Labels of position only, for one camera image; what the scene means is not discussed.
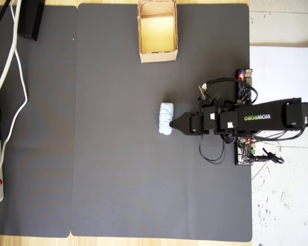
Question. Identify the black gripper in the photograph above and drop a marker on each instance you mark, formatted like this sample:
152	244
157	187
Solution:
206	120

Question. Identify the black WOWROBO robot arm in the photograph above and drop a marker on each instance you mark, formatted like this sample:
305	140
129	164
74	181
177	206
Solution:
267	116

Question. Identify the open cardboard box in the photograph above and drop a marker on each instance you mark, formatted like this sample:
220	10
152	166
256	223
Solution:
157	33

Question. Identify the black box-shaped stand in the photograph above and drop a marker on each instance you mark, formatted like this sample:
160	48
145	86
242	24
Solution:
30	18

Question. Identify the rolled white cloth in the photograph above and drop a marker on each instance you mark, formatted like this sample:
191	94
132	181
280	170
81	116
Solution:
165	115

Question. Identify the black controller board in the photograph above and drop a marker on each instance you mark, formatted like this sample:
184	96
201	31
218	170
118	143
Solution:
242	152

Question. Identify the large dark grey mat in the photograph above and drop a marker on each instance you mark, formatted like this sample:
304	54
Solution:
133	166

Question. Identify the blue circuit board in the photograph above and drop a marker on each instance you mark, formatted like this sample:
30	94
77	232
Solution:
243	84

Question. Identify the black barrel plug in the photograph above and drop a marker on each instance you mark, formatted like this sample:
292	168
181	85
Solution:
268	158

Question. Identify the white paper sheet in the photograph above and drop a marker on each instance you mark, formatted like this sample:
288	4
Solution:
282	74

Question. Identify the narrow dark grey mat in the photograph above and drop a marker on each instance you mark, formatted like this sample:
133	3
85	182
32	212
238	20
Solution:
46	128

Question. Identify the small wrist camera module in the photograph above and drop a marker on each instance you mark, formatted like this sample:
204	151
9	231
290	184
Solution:
203	92

